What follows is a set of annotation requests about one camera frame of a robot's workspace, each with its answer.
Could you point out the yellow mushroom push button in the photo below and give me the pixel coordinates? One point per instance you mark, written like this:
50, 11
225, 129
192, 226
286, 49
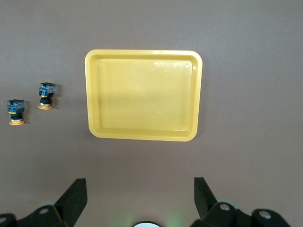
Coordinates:
47, 89
15, 107

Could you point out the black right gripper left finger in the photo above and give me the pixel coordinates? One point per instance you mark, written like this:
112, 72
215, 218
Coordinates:
68, 208

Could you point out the yellow plastic tray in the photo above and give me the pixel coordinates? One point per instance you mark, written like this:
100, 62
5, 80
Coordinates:
142, 94

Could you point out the brown table mat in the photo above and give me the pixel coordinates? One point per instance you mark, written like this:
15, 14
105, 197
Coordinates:
248, 165

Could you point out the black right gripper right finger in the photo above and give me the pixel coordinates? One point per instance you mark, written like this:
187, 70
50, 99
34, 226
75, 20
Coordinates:
213, 212

